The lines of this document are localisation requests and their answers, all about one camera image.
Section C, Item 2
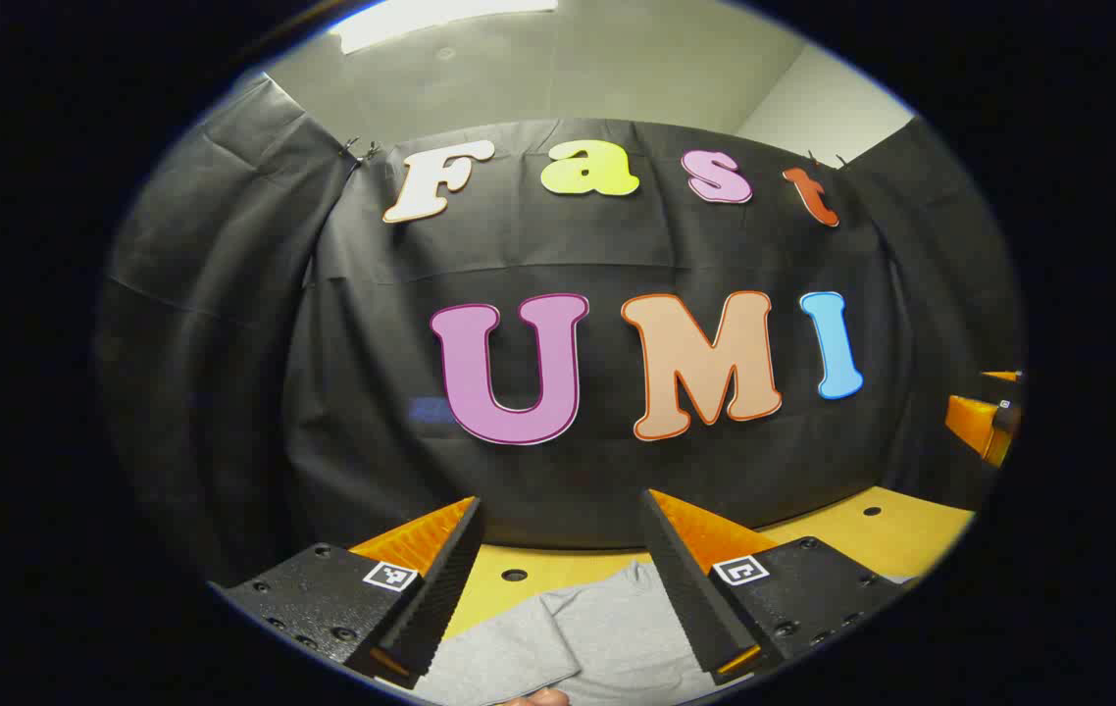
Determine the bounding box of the black backdrop cloth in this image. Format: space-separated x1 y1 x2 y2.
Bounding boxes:
95 74 1025 589

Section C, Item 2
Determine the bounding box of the grey sweatshirt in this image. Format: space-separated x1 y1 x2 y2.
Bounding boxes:
411 559 716 706

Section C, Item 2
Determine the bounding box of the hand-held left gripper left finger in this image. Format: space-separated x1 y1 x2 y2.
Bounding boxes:
210 496 486 687

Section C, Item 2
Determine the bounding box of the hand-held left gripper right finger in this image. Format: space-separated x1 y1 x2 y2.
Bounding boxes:
638 488 907 685

